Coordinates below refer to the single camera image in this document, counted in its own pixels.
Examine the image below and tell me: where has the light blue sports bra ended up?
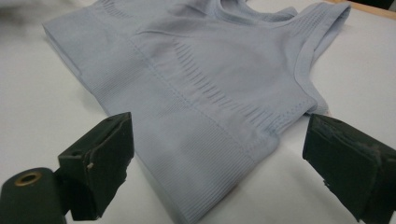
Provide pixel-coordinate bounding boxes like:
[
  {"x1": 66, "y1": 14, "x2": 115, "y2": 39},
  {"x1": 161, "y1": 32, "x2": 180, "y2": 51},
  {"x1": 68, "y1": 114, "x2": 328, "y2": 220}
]
[{"x1": 42, "y1": 0, "x2": 352, "y2": 224}]

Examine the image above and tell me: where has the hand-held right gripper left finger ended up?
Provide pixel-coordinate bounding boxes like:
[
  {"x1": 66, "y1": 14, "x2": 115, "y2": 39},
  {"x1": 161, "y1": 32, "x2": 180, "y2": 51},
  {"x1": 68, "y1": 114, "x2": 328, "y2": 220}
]
[{"x1": 57, "y1": 112, "x2": 135, "y2": 222}]

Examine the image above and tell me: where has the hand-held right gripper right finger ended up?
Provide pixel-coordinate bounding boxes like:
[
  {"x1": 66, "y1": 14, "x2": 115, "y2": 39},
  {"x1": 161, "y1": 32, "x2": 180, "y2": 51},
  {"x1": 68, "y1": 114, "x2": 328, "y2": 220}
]
[{"x1": 302, "y1": 113, "x2": 396, "y2": 224}]

